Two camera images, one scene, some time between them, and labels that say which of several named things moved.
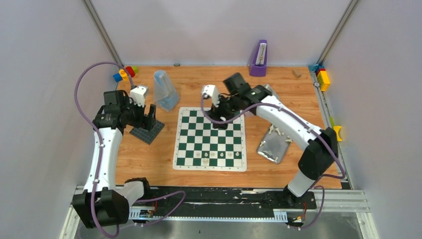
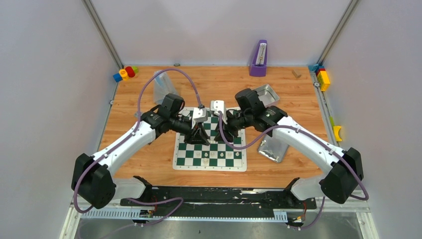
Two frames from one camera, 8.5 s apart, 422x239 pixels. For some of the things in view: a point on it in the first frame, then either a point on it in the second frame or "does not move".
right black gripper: (218, 112) -> (234, 134)
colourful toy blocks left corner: (122, 74) does not move
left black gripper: (146, 119) -> (193, 128)
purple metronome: (259, 67) does not move
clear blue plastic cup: (165, 94) does not move
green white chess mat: (199, 146) does not move
